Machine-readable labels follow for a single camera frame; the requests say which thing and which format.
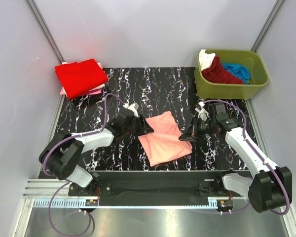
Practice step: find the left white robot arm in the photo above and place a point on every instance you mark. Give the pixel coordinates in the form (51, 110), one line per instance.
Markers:
(60, 157)

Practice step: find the blue t-shirt in bin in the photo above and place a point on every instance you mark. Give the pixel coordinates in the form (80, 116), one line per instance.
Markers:
(238, 71)

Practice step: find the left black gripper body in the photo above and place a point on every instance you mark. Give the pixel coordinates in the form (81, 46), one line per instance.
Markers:
(131, 129)

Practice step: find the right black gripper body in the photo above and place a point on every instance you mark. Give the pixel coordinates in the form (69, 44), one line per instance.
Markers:
(203, 128)

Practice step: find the white t-shirt in bin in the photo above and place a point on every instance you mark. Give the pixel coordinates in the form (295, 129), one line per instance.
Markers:
(205, 59)

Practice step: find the black marble pattern mat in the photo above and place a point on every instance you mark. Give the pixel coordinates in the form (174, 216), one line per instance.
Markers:
(156, 90)

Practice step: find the salmon pink t-shirt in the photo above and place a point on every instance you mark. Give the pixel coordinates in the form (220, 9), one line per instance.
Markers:
(163, 145)

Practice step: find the folded red t-shirt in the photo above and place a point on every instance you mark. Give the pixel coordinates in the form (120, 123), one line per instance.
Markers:
(78, 78)

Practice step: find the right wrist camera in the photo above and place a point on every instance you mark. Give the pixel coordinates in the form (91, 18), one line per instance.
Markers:
(216, 112)

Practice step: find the olive green plastic bin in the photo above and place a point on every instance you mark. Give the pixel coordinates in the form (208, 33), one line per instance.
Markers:
(259, 76)

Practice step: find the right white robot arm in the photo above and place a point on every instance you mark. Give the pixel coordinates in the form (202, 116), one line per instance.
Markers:
(268, 188)

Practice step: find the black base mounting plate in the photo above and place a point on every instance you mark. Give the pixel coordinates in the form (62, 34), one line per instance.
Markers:
(153, 189)

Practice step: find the dark red t-shirt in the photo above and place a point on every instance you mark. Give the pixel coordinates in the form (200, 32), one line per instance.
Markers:
(217, 74)

